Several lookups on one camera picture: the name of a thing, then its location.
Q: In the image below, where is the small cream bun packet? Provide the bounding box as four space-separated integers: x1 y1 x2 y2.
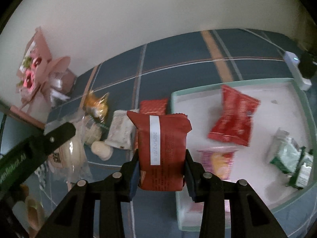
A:
91 140 113 160

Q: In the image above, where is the pale green barcode packet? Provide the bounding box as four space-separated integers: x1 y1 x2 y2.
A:
267 128 306 174

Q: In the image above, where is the pink flower bouquet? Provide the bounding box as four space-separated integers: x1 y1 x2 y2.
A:
16 27 77 109

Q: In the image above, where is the green white biscuit packet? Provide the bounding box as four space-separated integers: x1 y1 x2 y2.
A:
287 146 315 190

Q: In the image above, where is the long red gold-print packet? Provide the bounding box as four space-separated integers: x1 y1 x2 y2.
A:
134 99 169 150

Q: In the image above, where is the dark red packet white label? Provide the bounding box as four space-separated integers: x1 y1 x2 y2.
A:
127 110 192 191

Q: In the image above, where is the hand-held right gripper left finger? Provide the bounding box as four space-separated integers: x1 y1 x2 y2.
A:
37 149 140 238

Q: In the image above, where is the black charger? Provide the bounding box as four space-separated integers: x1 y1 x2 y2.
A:
298 51 317 78

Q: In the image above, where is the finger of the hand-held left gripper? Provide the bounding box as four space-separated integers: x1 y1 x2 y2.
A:
42 122 77 155

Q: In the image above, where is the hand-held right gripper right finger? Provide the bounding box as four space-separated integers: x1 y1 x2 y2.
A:
184 149 288 238

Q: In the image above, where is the small red flower-print packet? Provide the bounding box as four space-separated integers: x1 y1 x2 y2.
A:
208 84 260 147

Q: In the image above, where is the person's left hand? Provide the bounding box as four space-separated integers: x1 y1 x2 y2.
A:
18 183 46 231

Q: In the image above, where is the orange clear-wrapped snack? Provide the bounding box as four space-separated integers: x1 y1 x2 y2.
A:
83 90 109 123

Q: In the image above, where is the teal shallow cardboard box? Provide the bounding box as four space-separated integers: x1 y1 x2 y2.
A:
170 78 317 231

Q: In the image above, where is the clear bun packet blue label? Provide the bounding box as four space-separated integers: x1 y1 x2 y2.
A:
47 134 87 179

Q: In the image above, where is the pink snack packet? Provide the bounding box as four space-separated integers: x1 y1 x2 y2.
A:
197 147 239 180

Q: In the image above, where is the white power strip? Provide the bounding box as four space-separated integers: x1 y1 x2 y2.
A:
284 51 312 91

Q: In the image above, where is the white paper-look snack packet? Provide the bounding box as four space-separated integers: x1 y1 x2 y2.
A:
104 109 139 150

